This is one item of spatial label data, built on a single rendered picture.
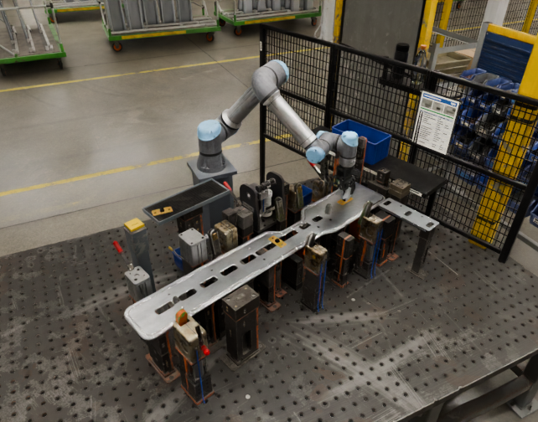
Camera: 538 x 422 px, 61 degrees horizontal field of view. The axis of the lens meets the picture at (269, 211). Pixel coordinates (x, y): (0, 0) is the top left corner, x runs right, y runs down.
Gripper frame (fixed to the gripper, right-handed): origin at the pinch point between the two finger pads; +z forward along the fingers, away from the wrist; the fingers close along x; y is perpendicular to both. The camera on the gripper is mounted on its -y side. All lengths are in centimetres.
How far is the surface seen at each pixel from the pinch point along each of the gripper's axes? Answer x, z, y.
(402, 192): 16.9, -0.8, -24.1
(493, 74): -19, -14, -189
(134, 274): -17, -4, 106
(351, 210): 6.7, 2.9, 3.0
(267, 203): -19.4, -2.3, 34.5
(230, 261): -4, 2, 70
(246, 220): -15, -3, 51
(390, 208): 18.7, 3.0, -12.5
